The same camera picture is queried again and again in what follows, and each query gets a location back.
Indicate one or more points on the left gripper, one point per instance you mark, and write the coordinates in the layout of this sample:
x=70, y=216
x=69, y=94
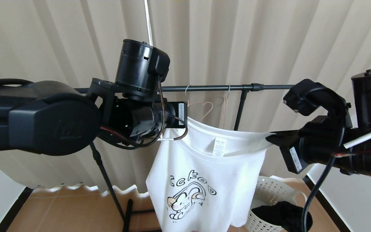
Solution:
x=140, y=119

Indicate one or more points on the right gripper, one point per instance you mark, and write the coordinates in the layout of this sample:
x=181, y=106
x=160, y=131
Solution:
x=320, y=148

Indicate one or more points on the pink clothes hanger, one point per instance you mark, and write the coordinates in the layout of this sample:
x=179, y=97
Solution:
x=204, y=108
x=224, y=109

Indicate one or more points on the white printed t-shirt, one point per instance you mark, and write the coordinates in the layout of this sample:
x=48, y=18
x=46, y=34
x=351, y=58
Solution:
x=198, y=161

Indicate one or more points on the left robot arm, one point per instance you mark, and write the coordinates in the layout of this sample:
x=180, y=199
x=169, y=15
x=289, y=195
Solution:
x=43, y=119

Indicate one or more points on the white laundry basket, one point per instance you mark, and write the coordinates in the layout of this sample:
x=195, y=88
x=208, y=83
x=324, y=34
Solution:
x=272, y=190

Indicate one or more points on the black clothes rack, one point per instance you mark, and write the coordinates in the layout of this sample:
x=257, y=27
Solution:
x=211, y=87

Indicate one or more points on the black garment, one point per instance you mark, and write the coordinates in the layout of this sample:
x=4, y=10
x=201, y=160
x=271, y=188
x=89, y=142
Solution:
x=285, y=214

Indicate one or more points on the white curtain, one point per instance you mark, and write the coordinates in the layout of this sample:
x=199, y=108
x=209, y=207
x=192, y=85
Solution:
x=253, y=42

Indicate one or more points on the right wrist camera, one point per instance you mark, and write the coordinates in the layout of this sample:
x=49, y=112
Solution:
x=311, y=96

